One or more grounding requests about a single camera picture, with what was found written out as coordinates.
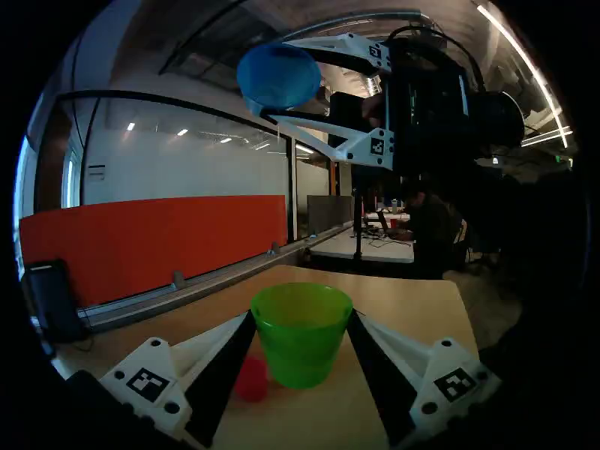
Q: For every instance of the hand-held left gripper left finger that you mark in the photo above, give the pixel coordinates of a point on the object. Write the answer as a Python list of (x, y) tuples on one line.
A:
[(161, 361)]

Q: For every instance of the white desk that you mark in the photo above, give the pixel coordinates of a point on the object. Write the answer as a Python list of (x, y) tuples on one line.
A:
[(363, 246)]

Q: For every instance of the blue plastic cup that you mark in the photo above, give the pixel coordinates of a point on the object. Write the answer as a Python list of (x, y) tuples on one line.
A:
[(279, 77)]

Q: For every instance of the black phone on stand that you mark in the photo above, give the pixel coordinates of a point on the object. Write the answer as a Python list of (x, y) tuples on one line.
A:
[(51, 300)]

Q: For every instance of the green plastic cup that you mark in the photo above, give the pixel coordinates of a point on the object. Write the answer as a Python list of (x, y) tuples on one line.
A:
[(300, 337)]

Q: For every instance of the red plastic cup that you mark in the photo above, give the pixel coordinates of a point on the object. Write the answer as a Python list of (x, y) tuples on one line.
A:
[(252, 382)]

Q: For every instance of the grey desk screen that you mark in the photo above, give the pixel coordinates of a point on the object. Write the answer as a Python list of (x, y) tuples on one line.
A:
[(329, 213)]

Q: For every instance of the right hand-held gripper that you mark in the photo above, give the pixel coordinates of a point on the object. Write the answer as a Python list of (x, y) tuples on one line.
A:
[(450, 108)]

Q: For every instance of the red desk screen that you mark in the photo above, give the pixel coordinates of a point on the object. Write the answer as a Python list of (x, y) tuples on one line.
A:
[(154, 246)]

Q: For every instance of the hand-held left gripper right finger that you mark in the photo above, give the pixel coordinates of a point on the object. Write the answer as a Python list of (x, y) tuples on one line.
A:
[(433, 370)]

